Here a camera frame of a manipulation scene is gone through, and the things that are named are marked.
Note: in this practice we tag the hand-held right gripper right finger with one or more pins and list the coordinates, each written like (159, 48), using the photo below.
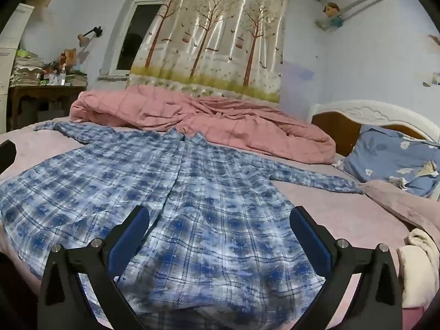
(307, 233)

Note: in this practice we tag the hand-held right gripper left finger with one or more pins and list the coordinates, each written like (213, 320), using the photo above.
(132, 233)

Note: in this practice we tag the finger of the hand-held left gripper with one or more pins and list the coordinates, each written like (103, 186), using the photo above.
(7, 154)

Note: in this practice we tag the blue plaid shirt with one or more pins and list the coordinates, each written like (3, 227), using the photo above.
(206, 213)

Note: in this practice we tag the pink bed sheet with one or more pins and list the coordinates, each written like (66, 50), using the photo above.
(343, 213)

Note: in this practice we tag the brown wooden desk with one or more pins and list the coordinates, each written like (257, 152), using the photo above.
(44, 92)

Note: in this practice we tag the stack of papers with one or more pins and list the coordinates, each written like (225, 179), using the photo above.
(27, 70)

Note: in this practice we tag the clear bottle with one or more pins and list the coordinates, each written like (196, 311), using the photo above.
(63, 75)

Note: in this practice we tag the pink pillow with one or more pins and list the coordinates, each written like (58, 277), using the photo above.
(402, 202)

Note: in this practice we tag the stack of books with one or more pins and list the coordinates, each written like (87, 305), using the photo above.
(77, 77)

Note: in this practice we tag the cream cloth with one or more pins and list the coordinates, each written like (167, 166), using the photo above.
(416, 264)

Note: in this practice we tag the blue floral pillow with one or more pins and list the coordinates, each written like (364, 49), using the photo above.
(388, 154)

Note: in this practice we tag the white cabinet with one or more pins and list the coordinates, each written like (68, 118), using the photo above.
(12, 41)

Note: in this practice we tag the orange printed box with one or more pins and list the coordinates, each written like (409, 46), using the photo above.
(69, 57)

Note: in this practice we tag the pink checked quilt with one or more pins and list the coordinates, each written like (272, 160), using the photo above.
(240, 123)

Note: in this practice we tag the white wooden headboard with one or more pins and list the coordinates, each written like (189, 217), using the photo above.
(371, 113)

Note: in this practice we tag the white framed window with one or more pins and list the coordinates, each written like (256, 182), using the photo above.
(137, 34)

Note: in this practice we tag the tree print curtain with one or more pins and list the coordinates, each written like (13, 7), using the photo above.
(223, 41)

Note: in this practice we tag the pink wall lamp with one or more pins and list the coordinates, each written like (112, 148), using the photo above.
(84, 37)

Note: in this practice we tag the wall doll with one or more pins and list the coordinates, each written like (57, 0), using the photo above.
(332, 15)

